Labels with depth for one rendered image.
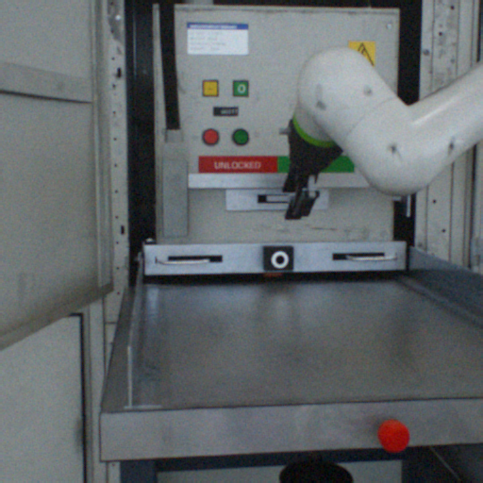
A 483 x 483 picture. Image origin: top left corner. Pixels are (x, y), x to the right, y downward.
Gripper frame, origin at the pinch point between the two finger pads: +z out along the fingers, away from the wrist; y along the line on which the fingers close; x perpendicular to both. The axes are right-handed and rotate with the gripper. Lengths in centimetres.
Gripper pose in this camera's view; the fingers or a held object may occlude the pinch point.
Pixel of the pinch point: (293, 196)
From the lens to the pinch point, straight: 134.5
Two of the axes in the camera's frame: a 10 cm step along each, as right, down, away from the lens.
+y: 0.6, 9.2, -3.8
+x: 9.9, -0.1, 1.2
